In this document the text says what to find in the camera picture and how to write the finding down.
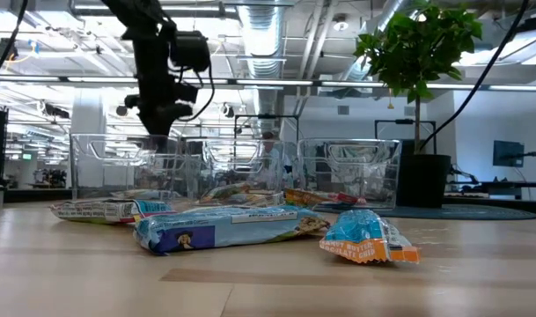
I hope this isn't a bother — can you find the horizontal light strip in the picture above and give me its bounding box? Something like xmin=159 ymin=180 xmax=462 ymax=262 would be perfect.
xmin=0 ymin=75 xmax=536 ymax=92

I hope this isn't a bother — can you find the black plant pot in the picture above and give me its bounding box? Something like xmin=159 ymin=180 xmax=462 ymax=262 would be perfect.
xmin=397 ymin=139 xmax=452 ymax=209

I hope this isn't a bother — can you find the clear plastic bin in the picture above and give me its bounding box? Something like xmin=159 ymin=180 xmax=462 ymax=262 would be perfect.
xmin=69 ymin=133 xmax=185 ymax=200
xmin=183 ymin=138 xmax=286 ymax=208
xmin=297 ymin=137 xmax=403 ymax=210

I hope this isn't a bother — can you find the round dark mat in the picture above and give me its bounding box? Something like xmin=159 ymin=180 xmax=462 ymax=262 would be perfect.
xmin=292 ymin=202 xmax=536 ymax=221

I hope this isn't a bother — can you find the blue Quaker granola bar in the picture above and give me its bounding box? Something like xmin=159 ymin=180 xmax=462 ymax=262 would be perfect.
xmin=133 ymin=205 xmax=330 ymax=255

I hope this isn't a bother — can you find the black stand frame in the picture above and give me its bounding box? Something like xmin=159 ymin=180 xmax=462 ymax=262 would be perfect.
xmin=374 ymin=118 xmax=437 ymax=155

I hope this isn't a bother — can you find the wall monitor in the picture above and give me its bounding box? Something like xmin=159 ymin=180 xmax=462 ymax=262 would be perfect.
xmin=492 ymin=139 xmax=526 ymax=168

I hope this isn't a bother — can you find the black cable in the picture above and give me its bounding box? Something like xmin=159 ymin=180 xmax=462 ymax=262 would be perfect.
xmin=419 ymin=0 xmax=532 ymax=153

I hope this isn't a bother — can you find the silver ceiling duct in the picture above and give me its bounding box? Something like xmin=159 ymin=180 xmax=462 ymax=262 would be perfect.
xmin=239 ymin=0 xmax=286 ymax=129

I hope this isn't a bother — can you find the green leafy plant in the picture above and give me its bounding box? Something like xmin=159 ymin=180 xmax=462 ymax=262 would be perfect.
xmin=354 ymin=0 xmax=483 ymax=155

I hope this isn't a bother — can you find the person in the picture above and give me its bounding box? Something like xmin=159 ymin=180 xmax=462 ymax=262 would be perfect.
xmin=258 ymin=130 xmax=291 ymax=186

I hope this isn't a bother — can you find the orange blue granola bar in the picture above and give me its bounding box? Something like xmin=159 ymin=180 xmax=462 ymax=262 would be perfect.
xmin=319 ymin=209 xmax=421 ymax=264

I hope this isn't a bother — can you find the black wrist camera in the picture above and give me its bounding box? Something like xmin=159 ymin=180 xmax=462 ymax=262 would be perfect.
xmin=170 ymin=29 xmax=211 ymax=74

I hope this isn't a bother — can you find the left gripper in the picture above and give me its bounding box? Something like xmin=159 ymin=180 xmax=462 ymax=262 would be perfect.
xmin=125 ymin=33 xmax=197 ymax=153

